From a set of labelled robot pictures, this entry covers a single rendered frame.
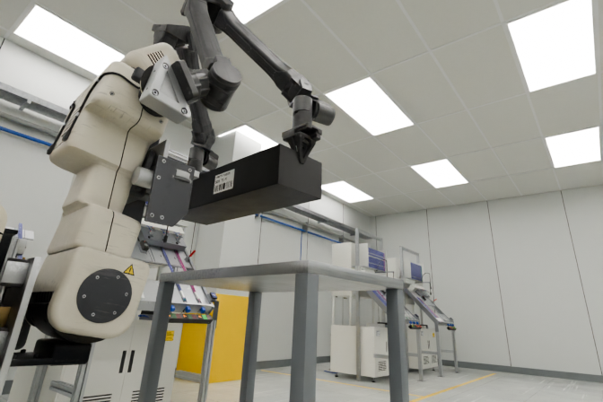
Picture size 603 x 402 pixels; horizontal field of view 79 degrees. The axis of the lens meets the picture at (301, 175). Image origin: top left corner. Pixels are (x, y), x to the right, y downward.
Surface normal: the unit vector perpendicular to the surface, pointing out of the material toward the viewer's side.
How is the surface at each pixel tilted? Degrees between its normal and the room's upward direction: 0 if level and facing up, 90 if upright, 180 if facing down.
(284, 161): 90
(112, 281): 90
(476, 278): 90
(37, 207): 90
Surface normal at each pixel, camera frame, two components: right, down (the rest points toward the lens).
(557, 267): -0.61, -0.32
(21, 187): 0.79, -0.19
